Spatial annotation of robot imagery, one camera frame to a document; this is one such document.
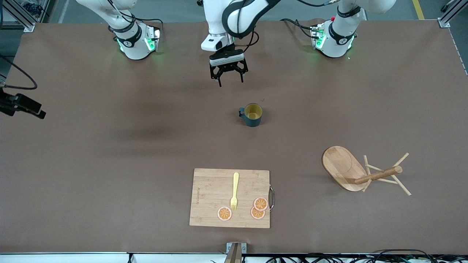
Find black arm base cable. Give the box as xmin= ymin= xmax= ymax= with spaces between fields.
xmin=110 ymin=0 xmax=163 ymax=33
xmin=280 ymin=18 xmax=317 ymax=39

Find aluminium camera post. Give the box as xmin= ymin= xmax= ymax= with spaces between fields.
xmin=224 ymin=242 xmax=247 ymax=263

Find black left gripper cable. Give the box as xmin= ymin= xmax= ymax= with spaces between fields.
xmin=234 ymin=0 xmax=339 ymax=55

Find bamboo cutting board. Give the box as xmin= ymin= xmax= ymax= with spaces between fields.
xmin=189 ymin=168 xmax=275 ymax=229

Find aluminium frame post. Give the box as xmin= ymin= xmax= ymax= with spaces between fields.
xmin=7 ymin=0 xmax=52 ymax=33
xmin=438 ymin=0 xmax=468 ymax=28

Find black looped cable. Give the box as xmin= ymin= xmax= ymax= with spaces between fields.
xmin=372 ymin=249 xmax=436 ymax=263

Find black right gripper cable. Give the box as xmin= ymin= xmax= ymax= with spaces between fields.
xmin=0 ymin=55 xmax=38 ymax=90

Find black left arm base cable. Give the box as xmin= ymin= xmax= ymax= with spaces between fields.
xmin=280 ymin=18 xmax=317 ymax=39

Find teal mug yellow inside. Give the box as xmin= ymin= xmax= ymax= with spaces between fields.
xmin=238 ymin=103 xmax=264 ymax=127

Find yellow fork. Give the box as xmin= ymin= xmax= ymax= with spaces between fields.
xmin=230 ymin=172 xmax=240 ymax=211

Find black cable tangle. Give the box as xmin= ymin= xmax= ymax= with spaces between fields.
xmin=266 ymin=253 xmax=370 ymax=263

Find wooden mug tree rack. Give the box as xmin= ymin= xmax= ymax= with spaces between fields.
xmin=322 ymin=146 xmax=412 ymax=196

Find black right arm base cable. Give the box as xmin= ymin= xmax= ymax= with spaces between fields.
xmin=110 ymin=0 xmax=163 ymax=33

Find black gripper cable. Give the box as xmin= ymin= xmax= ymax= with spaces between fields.
xmin=0 ymin=55 xmax=38 ymax=90
xmin=234 ymin=0 xmax=339 ymax=55

